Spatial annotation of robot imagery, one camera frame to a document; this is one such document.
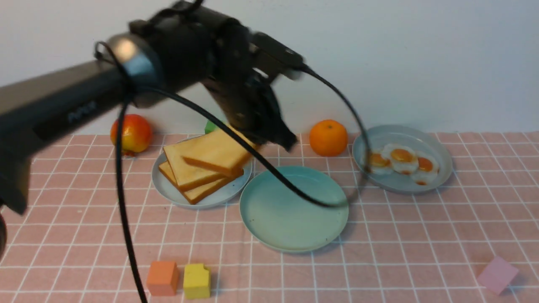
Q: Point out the orange cube block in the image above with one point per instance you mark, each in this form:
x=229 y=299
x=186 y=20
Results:
x=163 y=278

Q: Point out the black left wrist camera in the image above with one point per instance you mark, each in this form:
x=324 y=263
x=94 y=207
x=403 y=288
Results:
x=274 y=59

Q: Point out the pink checked tablecloth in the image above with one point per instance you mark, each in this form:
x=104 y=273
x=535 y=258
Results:
x=473 y=240

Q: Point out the pink cube block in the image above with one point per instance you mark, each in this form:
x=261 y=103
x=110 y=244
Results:
x=497 y=275

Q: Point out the yellow notched cube block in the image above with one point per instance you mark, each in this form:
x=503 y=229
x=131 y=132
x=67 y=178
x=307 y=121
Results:
x=197 y=281

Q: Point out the green cube block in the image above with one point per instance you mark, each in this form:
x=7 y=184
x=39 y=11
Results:
x=210 y=127

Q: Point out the grey plate with toast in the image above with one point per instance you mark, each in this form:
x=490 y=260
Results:
x=219 y=197

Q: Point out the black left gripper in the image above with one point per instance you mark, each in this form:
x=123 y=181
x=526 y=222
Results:
x=191 y=43

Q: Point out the grey plate with eggs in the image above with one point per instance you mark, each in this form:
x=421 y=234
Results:
x=379 y=136

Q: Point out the orange fruit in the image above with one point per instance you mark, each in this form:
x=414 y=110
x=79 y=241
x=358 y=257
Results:
x=328 y=138

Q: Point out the red pomegranate fruit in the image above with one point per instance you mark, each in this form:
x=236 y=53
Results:
x=137 y=135

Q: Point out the toast slice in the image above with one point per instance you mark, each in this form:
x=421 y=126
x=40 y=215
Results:
x=197 y=195
x=217 y=151
x=189 y=177

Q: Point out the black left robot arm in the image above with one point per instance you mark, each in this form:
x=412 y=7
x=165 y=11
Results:
x=37 y=112

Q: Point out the teal empty centre plate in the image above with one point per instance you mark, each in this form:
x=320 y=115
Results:
x=293 y=210

